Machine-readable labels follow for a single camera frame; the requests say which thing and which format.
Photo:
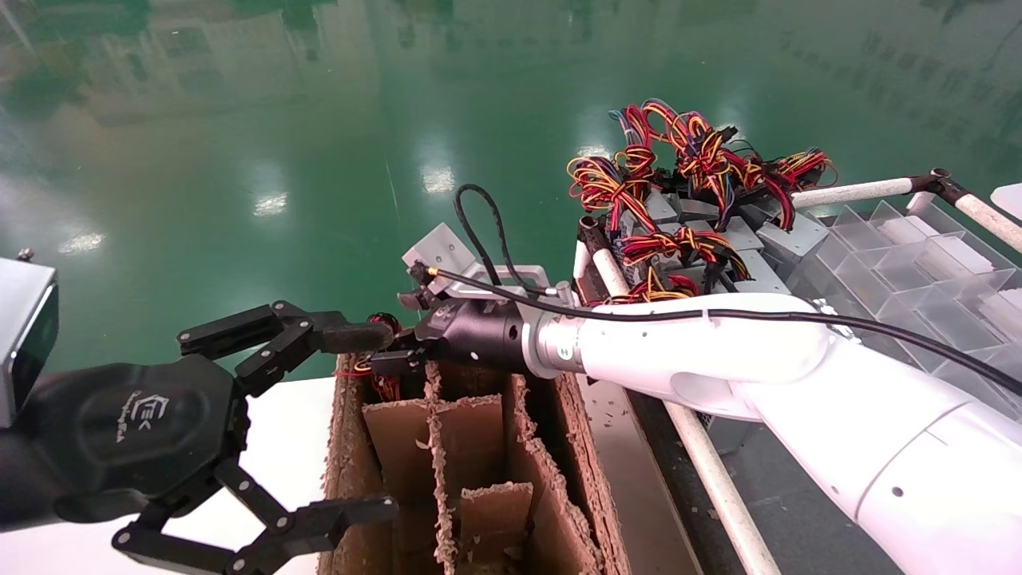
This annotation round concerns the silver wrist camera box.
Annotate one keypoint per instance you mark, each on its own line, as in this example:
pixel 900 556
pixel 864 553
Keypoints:
pixel 24 319
pixel 443 247

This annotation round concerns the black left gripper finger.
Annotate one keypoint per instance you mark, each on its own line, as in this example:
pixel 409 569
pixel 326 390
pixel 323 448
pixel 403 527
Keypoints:
pixel 351 338

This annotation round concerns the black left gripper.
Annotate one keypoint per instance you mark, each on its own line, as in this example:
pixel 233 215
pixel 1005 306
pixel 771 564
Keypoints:
pixel 136 431

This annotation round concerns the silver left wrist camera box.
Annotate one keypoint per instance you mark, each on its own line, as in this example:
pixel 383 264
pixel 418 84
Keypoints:
pixel 24 319

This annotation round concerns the black metal cart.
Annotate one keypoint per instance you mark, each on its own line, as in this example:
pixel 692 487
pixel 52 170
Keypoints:
pixel 679 479

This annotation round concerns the worn open cardboard box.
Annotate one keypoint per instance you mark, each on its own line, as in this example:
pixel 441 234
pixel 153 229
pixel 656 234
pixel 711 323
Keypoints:
pixel 347 447

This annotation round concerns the clear acrylic divider tray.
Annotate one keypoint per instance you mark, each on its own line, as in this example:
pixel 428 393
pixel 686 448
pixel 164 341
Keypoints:
pixel 902 263

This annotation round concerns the white cart leg post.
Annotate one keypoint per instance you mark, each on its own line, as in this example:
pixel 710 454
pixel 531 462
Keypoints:
pixel 580 259

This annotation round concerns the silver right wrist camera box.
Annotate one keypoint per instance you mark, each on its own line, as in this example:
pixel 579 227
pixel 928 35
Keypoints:
pixel 443 247

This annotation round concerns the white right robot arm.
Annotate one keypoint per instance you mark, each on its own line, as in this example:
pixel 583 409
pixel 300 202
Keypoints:
pixel 718 359

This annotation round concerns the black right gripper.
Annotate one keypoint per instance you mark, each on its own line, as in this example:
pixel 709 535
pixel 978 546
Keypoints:
pixel 479 335

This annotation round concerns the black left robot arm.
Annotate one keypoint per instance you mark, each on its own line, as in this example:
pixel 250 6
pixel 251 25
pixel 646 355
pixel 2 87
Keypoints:
pixel 12 479

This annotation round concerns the shredded cardboard divider insert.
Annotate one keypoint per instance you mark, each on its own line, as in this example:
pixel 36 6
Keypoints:
pixel 479 431

